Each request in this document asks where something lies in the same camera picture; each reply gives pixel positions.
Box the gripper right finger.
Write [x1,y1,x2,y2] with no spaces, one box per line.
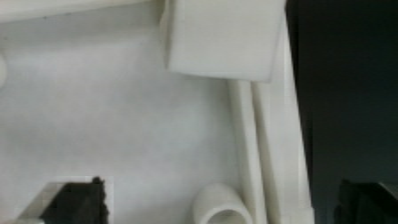
[334,180,398,224]

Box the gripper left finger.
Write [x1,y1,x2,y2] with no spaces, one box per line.
[15,176,114,224]

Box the white square table top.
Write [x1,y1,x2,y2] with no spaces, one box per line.
[0,1,267,224]

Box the white U-shaped obstacle fence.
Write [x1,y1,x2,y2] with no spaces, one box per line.
[253,25,315,224]

